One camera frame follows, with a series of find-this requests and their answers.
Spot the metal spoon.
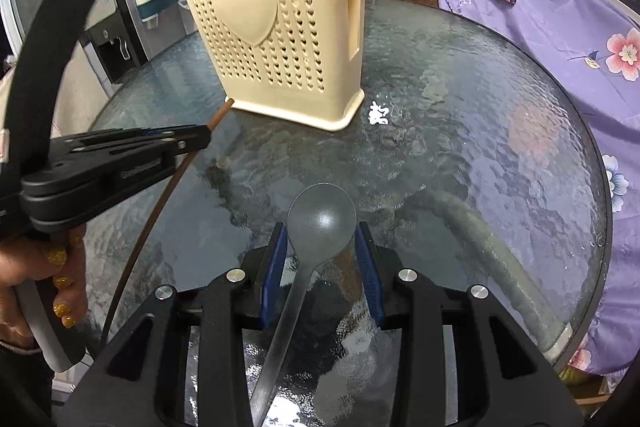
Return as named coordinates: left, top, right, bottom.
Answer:
left=248, top=183, right=358, bottom=427

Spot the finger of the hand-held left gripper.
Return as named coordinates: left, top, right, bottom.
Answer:
left=22, top=147, right=191, bottom=236
left=52, top=125, right=211, bottom=153

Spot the water dispenser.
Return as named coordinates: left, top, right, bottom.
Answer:
left=80, top=0, right=152, bottom=84

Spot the person's left forearm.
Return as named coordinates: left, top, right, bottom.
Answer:
left=0, top=341, right=53, bottom=423

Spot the brown wooden chopstick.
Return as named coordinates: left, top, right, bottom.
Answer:
left=100, top=101, right=234, bottom=348

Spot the grey table leg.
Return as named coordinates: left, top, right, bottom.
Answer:
left=430, top=189, right=574, bottom=359

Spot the beige plastic utensil holder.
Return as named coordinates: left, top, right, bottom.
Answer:
left=173, top=0, right=372, bottom=132

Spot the purple floral cloth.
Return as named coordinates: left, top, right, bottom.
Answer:
left=435, top=0, right=640, bottom=374

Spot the person's left hand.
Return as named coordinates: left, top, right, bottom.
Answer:
left=0, top=226, right=89, bottom=351

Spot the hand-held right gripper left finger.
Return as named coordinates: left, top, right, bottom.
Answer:
left=65, top=222, right=289, bottom=427

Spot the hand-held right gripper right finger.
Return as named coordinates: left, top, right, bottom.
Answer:
left=355, top=222, right=586, bottom=427

